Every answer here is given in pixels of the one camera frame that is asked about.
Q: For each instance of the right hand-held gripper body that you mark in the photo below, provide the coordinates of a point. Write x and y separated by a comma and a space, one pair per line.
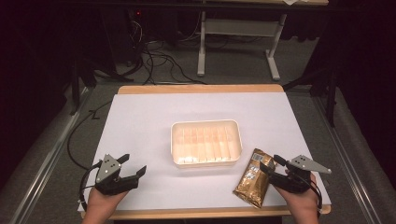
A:
299, 174

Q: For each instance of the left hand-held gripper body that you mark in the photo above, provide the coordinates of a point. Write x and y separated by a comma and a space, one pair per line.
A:
108, 177

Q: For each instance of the gold snack bag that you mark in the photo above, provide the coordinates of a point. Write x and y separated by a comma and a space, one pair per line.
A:
253, 179

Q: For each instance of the cream plastic tray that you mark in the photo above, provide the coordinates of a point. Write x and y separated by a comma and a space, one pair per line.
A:
206, 143

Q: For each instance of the person's left hand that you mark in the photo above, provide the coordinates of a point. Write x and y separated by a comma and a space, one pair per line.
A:
102, 203

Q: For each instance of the person's right hand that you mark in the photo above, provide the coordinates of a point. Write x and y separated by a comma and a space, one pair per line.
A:
300, 203

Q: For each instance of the white paper sheet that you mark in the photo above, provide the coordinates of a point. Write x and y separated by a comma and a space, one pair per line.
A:
186, 155

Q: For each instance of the black stand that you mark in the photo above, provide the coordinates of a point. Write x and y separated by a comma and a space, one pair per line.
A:
320, 90
79, 84

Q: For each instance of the silver floor rail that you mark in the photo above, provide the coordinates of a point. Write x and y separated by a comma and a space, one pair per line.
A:
345, 158
46, 158

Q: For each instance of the white metal desk frame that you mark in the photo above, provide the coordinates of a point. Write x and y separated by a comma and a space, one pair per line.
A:
239, 37

